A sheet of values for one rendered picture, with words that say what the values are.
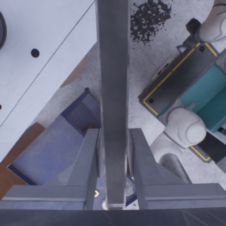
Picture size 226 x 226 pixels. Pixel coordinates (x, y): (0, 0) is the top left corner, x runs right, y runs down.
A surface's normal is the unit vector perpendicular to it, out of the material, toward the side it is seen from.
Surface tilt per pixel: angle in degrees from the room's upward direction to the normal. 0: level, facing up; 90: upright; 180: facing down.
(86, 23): 11
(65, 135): 0
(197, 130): 6
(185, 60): 0
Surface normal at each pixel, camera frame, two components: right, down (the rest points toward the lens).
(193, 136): 0.11, 0.16
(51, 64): 0.14, 0.40
